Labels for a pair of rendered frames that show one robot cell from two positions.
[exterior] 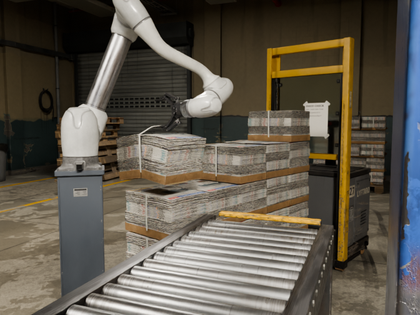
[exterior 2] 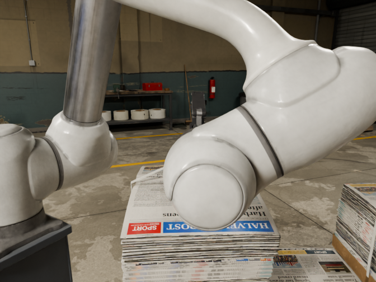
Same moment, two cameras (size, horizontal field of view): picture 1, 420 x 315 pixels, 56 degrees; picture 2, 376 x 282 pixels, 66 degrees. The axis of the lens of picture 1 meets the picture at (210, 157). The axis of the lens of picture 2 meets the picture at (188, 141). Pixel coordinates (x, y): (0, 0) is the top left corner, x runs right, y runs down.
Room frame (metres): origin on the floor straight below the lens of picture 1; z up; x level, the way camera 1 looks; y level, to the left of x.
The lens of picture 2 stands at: (1.69, -0.21, 1.41)
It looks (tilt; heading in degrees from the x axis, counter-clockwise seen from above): 14 degrees down; 48
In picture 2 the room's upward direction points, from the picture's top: straight up
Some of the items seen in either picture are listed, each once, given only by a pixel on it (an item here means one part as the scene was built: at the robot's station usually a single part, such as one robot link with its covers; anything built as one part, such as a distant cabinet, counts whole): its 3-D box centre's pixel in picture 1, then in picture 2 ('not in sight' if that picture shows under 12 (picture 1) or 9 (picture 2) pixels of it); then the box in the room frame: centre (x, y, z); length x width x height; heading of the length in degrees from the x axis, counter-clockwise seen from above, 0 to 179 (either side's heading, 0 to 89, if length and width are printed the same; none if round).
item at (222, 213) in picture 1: (268, 217); not in sight; (1.64, -0.24, 0.81); 0.43 x 0.03 x 0.02; 69
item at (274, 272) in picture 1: (222, 269); not in sight; (1.14, -0.04, 0.77); 0.47 x 0.05 x 0.05; 69
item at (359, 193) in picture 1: (323, 209); not in sight; (3.65, -1.05, 0.40); 0.69 x 0.55 x 0.80; 49
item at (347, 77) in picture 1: (343, 151); not in sight; (3.15, -1.06, 0.97); 0.09 x 0.09 x 1.75; 49
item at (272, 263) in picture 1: (229, 262); not in sight; (1.20, -0.06, 0.77); 0.47 x 0.05 x 0.05; 69
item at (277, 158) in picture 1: (255, 159); not in sight; (2.82, -0.33, 0.95); 0.38 x 0.29 x 0.23; 47
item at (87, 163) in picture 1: (80, 162); (3, 225); (1.77, 0.58, 1.03); 0.22 x 0.18 x 0.06; 15
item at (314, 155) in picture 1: (307, 155); not in sight; (3.40, -0.84, 0.92); 0.57 x 0.01 x 0.05; 49
